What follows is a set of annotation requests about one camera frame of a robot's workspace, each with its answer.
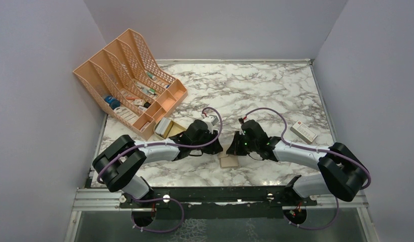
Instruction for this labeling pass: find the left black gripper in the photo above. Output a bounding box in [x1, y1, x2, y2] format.
[191, 129, 223, 155]

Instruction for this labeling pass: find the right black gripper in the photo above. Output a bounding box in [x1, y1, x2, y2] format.
[227, 130, 258, 155]

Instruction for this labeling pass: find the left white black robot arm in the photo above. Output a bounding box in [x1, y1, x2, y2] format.
[92, 115, 223, 207]

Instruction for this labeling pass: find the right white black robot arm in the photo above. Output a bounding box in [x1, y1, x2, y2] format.
[226, 120, 369, 205]

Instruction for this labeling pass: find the stack of silver cards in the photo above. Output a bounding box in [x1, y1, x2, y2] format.
[154, 117, 173, 139]

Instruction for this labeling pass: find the white card box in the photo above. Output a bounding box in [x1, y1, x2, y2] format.
[290, 120, 318, 144]

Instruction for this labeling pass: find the beige oval tray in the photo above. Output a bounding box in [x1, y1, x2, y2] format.
[158, 119, 186, 139]

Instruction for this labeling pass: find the green marker pen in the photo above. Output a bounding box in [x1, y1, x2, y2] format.
[146, 72, 157, 80]

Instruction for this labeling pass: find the blue tape roll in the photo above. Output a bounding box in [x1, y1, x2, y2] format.
[103, 95, 121, 110]

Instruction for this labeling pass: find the orange plastic desk organizer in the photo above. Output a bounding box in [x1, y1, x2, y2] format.
[73, 29, 188, 140]

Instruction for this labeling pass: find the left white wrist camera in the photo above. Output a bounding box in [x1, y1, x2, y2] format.
[202, 115, 219, 130]

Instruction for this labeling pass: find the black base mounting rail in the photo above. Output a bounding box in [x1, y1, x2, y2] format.
[119, 186, 317, 220]

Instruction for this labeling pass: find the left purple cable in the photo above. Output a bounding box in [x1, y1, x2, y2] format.
[96, 106, 224, 233]

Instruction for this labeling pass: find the purple cable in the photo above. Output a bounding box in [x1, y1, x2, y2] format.
[96, 106, 224, 233]
[238, 107, 372, 231]

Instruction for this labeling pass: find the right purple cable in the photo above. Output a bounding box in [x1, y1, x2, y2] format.
[238, 107, 372, 231]

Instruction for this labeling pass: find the aluminium frame profile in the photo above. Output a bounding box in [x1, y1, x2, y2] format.
[72, 189, 122, 211]

